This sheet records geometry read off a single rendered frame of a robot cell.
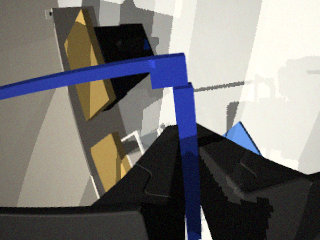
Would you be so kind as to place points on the grey flat panel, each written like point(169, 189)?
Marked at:
point(90, 132)

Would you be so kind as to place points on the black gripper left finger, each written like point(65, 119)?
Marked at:
point(147, 204)

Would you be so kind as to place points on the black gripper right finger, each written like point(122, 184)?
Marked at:
point(247, 197)

